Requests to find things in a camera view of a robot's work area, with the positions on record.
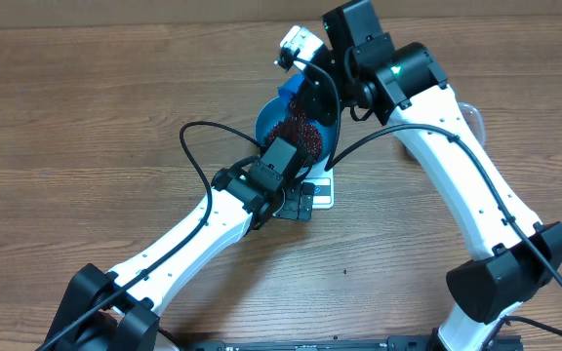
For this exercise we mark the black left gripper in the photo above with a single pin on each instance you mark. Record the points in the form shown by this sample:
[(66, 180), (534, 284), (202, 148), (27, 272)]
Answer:
[(291, 208)]

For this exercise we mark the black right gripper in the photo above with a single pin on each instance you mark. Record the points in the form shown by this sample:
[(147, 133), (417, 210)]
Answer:
[(316, 98)]

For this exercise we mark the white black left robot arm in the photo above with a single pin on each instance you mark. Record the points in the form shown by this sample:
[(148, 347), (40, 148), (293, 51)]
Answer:
[(120, 309)]

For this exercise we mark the red beans in bowl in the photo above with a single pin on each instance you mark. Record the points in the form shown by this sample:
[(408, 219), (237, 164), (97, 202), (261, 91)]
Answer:
[(296, 128)]

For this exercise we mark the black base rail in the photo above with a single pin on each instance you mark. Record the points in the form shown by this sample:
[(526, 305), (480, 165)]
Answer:
[(392, 343)]

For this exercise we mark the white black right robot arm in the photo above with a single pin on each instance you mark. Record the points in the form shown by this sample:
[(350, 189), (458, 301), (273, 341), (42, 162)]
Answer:
[(512, 253)]

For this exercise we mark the blue metal bowl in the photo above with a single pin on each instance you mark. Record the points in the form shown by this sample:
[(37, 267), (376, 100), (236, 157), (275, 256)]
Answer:
[(276, 112)]

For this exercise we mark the white kitchen scale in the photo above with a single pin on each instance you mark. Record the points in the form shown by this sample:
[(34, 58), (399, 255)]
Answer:
[(324, 186)]

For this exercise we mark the clear plastic container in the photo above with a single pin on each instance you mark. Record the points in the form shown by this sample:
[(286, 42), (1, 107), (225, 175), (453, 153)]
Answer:
[(473, 122)]

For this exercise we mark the blue plastic measuring scoop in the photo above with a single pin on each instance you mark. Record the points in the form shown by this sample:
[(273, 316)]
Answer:
[(290, 88)]

